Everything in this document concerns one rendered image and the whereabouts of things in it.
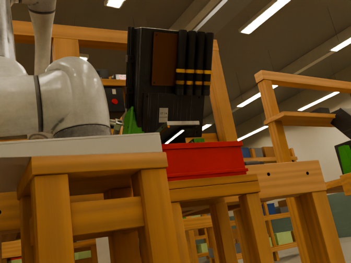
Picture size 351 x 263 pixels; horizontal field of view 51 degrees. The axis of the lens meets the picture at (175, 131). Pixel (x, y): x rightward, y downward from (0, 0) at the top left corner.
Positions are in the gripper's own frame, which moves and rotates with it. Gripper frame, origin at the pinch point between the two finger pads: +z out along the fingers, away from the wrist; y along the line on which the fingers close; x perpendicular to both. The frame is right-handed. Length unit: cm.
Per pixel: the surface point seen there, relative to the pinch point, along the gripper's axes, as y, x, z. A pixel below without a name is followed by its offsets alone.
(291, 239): 335, 299, 474
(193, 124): -23.8, -19.2, 29.2
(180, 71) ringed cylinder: -5.1, -36.0, 21.1
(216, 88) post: 55, -19, 69
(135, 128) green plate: -11.1, -5.6, 7.8
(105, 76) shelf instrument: 35.2, -12.3, -5.7
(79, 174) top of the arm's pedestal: -94, -27, -22
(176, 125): -25.1, -17.2, 21.5
